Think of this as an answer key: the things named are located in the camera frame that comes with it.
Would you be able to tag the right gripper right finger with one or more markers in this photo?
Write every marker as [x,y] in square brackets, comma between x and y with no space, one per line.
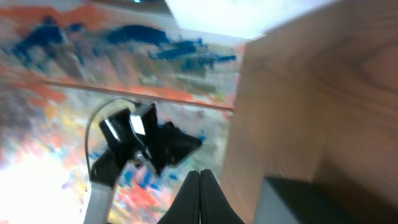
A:
[214,206]

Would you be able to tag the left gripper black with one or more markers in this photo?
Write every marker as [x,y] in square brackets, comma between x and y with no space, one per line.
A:
[176,144]

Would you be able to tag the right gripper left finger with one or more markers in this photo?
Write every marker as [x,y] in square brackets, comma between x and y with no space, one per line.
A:
[186,205]

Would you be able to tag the dark green box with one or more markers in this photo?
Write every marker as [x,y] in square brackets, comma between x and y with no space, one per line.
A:
[296,201]

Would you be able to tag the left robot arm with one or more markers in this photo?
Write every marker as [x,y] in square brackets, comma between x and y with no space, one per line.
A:
[105,172]

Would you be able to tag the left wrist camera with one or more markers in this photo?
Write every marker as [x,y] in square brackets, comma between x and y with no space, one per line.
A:
[144,120]

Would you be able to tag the colourful abstract wall painting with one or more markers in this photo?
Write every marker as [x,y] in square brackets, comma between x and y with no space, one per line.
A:
[65,65]

